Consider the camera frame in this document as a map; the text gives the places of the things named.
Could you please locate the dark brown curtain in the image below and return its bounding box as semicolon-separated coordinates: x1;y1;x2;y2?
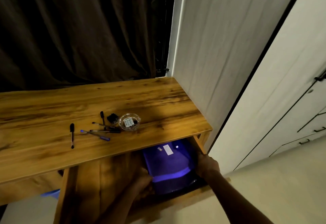
0;0;168;93

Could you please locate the person's left hand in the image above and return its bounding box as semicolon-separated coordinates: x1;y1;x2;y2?
129;168;153;200

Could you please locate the blue capped pen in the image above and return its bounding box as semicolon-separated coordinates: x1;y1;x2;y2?
80;130;111;142

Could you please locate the black capped pen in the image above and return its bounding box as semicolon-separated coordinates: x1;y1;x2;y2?
69;123;75;149

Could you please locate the person's right hand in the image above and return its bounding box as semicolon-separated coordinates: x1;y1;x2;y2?
195;154;221;180

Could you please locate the blue plastic storage bin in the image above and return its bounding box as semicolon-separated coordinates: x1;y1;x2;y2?
142;139;202;195

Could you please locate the person's right forearm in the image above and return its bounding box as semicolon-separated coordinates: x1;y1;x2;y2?
206;172;275;224

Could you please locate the clear glass ashtray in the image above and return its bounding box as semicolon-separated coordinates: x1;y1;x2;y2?
119;113;141;132

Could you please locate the person's left forearm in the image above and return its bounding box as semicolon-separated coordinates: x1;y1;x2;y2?
95;189;143;224

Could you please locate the wooden desk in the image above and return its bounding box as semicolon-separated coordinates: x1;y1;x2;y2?
0;77;231;224

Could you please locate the white cabinet with drawers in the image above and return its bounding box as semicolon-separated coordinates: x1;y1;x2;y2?
208;0;326;176

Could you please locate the thin black ballpoint pen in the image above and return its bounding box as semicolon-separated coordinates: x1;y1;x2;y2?
92;122;118;130

